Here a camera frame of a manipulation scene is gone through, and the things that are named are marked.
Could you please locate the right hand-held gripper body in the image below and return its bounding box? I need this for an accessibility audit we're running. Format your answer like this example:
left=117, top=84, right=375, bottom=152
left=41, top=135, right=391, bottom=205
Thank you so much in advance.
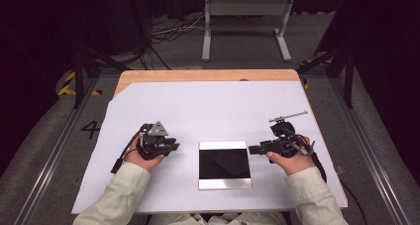
left=267, top=110, right=316, bottom=159

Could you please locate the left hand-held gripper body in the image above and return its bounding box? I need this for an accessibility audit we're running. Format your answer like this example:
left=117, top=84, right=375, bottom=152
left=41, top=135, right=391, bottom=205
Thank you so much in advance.
left=137, top=120, right=173, bottom=161

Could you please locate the silver photo frame black back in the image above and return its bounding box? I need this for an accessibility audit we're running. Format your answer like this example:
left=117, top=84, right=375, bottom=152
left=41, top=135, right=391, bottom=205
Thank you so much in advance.
left=197, top=140, right=253, bottom=190

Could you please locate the person's left hand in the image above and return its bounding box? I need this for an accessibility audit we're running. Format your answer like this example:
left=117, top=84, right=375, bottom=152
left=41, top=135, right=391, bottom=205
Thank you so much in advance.
left=124, top=137, right=165, bottom=172

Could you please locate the person's right hand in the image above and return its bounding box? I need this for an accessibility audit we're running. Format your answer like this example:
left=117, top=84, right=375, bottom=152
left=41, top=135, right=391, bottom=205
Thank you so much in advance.
left=265, top=136, right=317, bottom=176

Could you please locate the white paper sheet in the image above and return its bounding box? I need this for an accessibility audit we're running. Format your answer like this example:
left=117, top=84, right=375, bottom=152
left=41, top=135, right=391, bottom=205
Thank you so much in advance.
left=71, top=80, right=349, bottom=215

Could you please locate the person's pale jacket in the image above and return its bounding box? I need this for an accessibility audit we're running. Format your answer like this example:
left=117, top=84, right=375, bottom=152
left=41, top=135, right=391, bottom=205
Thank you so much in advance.
left=145, top=211, right=288, bottom=225

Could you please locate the black metal stand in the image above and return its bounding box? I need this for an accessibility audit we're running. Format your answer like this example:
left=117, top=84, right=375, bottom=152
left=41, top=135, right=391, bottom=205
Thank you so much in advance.
left=296, top=46, right=356, bottom=109
left=70, top=0, right=133, bottom=109

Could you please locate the white metal stand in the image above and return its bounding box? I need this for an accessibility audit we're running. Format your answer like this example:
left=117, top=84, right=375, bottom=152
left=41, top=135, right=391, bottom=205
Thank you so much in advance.
left=201, top=0, right=296, bottom=62

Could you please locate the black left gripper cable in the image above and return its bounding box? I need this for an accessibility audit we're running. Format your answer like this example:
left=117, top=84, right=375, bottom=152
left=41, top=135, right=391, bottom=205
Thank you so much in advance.
left=110, top=124, right=148, bottom=174

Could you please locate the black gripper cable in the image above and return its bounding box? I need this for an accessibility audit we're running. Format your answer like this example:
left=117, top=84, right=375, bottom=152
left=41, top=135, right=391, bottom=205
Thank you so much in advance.
left=110, top=124, right=148, bottom=174
left=286, top=129, right=369, bottom=225

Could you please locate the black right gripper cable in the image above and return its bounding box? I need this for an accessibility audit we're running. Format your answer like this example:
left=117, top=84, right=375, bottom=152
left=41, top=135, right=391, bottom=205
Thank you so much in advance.
left=286, top=129, right=369, bottom=225

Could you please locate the aluminium floor rail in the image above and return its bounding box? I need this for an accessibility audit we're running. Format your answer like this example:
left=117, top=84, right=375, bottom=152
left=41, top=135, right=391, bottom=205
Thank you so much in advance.
left=13, top=75, right=100, bottom=225
left=330, top=75, right=412, bottom=225

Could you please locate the bundle of floor cables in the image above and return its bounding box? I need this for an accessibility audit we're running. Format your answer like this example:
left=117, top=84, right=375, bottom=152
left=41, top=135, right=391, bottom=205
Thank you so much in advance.
left=150, top=15, right=206, bottom=43

